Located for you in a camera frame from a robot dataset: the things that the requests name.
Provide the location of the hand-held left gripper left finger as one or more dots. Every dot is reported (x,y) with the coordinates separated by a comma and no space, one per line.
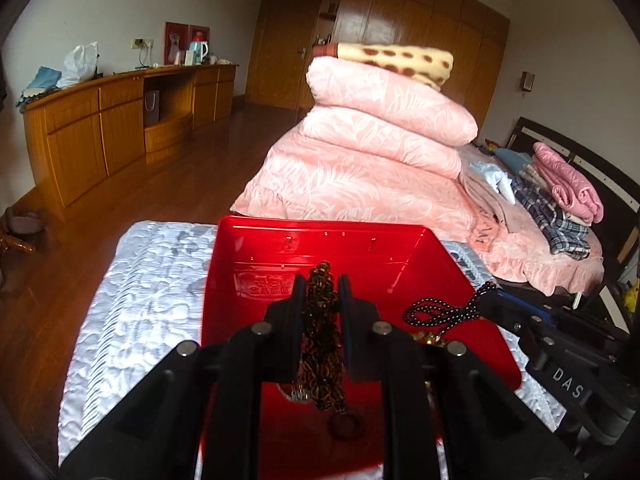
(299,315)

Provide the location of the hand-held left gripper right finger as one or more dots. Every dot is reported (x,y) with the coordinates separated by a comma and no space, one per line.
(346,315)

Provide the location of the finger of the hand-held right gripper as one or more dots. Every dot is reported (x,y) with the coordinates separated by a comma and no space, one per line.
(535,311)
(505,312)

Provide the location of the red plastic box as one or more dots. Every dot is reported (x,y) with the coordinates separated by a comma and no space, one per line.
(350,250)

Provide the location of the plaid clothing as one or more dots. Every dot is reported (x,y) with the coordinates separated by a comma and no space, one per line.
(565,230)

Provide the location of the yellow toy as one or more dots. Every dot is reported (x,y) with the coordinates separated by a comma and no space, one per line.
(632,295)

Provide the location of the beige cloth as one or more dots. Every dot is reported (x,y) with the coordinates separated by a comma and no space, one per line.
(487,210)

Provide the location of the pink bedspread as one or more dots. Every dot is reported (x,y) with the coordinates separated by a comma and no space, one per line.
(360,195)

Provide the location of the pink folded blanket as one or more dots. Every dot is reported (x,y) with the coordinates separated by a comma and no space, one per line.
(570,185)

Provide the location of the white quilted table cloth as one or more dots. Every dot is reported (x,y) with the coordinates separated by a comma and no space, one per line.
(140,285)

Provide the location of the pink folded quilt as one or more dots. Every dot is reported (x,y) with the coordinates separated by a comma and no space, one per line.
(380,150)
(390,105)

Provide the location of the grey paper bag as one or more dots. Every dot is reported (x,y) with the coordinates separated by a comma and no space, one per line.
(152,109)

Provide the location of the yellow brown-spotted blanket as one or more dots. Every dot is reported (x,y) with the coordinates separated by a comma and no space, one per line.
(400,62)

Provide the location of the wooden sideboard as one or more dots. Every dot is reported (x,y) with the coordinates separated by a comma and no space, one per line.
(75,145)

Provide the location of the teal electric kettle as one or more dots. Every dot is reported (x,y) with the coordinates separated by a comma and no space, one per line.
(199,50)

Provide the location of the grey slippers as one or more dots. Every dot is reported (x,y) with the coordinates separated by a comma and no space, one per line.
(20,222)

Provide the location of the wooden wardrobe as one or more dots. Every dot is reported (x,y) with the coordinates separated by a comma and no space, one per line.
(390,20)

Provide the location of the white plastic bag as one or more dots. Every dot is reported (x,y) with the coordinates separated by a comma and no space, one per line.
(77,65)

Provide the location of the blue cloth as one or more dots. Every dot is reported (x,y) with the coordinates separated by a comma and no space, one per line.
(42,80)

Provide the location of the wall-mounted device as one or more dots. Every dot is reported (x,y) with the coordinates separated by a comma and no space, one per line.
(527,81)

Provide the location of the red photo frame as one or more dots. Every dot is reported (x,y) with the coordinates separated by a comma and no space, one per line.
(200,28)
(175,42)

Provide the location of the wall socket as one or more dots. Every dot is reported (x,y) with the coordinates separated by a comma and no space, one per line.
(142,43)

